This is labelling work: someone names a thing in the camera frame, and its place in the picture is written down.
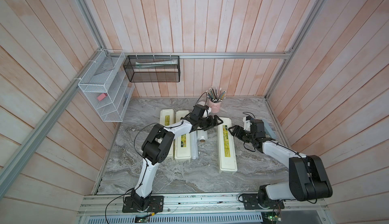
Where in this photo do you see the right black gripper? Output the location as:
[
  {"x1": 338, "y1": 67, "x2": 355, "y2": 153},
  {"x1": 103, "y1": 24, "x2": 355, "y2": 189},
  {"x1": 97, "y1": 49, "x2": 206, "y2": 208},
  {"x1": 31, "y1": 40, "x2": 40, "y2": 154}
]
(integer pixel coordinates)
[{"x1": 228, "y1": 125, "x2": 255, "y2": 144}]

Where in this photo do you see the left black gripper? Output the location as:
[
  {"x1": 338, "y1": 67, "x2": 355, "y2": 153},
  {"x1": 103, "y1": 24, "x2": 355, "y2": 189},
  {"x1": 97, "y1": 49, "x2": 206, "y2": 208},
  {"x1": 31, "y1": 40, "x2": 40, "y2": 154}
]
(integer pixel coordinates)
[{"x1": 198, "y1": 115, "x2": 223, "y2": 131}]

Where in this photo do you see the cream dispenser lid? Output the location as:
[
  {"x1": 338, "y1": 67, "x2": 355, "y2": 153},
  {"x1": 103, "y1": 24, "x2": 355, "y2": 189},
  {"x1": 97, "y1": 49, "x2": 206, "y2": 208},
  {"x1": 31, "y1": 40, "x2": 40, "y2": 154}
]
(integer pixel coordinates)
[{"x1": 217, "y1": 118, "x2": 238, "y2": 173}]

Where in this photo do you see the thick plastic wrap roll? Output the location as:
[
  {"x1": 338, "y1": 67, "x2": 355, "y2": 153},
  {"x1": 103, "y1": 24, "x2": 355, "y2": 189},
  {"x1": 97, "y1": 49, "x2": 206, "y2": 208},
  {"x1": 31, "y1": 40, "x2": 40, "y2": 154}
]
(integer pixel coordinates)
[{"x1": 196, "y1": 100, "x2": 208, "y2": 143}]

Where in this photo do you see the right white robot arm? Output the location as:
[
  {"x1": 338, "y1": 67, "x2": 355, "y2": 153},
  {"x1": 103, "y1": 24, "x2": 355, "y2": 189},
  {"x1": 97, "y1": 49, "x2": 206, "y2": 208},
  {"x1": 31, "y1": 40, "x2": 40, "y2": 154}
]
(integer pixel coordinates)
[{"x1": 228, "y1": 116, "x2": 333, "y2": 209}]

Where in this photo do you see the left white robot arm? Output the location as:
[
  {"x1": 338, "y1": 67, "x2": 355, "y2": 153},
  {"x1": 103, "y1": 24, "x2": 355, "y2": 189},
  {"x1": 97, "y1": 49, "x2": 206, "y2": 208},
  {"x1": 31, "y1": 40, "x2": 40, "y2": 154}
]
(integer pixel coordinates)
[{"x1": 130, "y1": 104, "x2": 223, "y2": 211}]

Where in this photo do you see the thin plastic wrap roll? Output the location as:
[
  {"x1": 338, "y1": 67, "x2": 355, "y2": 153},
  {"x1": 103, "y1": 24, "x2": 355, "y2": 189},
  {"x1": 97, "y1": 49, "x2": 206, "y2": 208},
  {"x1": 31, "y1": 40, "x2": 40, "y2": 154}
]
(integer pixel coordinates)
[{"x1": 190, "y1": 131, "x2": 199, "y2": 160}]

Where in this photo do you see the pink pencil cup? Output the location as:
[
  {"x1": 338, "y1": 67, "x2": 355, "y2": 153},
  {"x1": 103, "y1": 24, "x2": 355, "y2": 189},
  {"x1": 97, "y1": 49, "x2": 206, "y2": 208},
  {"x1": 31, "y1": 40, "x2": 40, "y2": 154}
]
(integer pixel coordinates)
[{"x1": 208, "y1": 100, "x2": 221, "y2": 114}]

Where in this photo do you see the bundle of pencils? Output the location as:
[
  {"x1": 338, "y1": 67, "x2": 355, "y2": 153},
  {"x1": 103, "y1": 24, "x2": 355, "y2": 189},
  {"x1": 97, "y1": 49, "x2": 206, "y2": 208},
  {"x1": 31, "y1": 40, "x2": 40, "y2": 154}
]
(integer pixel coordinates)
[{"x1": 206, "y1": 87, "x2": 227, "y2": 103}]

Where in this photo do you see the cream dispenser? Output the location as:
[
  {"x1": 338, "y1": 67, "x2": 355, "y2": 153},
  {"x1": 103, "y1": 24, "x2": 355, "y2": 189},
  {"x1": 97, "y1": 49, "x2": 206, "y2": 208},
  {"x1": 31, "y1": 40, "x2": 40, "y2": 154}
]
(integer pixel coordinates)
[
  {"x1": 160, "y1": 109, "x2": 175, "y2": 160},
  {"x1": 174, "y1": 110, "x2": 191, "y2": 161}
]

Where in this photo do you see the blue stapler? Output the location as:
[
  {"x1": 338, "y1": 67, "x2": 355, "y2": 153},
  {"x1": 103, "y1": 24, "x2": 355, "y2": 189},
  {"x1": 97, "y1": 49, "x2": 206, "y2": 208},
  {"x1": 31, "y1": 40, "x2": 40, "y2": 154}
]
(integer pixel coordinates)
[{"x1": 263, "y1": 120, "x2": 277, "y2": 140}]

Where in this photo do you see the far left cream dispenser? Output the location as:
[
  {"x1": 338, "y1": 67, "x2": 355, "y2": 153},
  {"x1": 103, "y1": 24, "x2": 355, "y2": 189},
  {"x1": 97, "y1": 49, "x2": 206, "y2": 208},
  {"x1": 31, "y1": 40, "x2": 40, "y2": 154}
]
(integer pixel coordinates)
[{"x1": 160, "y1": 109, "x2": 175, "y2": 160}]

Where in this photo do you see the pink eraser block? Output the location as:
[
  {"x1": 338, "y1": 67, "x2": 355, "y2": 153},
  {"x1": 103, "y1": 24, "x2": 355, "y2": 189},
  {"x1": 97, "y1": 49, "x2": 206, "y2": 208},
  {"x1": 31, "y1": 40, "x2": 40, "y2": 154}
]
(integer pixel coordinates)
[{"x1": 97, "y1": 93, "x2": 107, "y2": 101}]

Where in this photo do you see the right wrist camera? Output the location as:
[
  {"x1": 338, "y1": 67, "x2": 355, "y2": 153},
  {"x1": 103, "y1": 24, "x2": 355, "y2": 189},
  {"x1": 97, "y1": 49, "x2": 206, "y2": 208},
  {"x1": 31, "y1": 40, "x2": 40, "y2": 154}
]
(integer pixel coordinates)
[{"x1": 243, "y1": 116, "x2": 254, "y2": 132}]

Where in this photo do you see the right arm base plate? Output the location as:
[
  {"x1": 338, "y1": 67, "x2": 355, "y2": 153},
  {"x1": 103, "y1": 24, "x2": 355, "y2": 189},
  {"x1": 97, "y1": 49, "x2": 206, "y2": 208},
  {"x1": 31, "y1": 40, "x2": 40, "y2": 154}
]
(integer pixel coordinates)
[{"x1": 238, "y1": 193, "x2": 285, "y2": 210}]

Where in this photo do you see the black wire basket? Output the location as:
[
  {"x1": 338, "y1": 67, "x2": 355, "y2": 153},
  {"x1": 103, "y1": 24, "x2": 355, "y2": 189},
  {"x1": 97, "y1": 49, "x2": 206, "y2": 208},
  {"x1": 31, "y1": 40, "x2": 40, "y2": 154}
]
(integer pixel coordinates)
[{"x1": 123, "y1": 55, "x2": 181, "y2": 83}]

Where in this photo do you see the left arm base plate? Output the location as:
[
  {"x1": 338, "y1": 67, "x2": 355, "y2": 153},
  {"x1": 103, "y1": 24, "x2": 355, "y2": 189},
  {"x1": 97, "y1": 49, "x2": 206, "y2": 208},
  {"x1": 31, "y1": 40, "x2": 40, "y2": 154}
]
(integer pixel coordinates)
[{"x1": 122, "y1": 196, "x2": 164, "y2": 213}]

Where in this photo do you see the white wire shelf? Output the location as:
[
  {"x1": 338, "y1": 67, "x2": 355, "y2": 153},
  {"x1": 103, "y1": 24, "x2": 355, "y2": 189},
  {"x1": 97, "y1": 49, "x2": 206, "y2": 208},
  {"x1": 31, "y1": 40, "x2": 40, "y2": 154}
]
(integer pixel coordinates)
[{"x1": 78, "y1": 49, "x2": 135, "y2": 122}]

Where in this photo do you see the aluminium front rail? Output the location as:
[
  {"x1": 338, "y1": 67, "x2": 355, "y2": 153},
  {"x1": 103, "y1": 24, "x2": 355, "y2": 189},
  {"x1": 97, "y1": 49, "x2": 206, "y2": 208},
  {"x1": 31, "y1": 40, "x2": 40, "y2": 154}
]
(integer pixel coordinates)
[{"x1": 77, "y1": 192, "x2": 329, "y2": 216}]

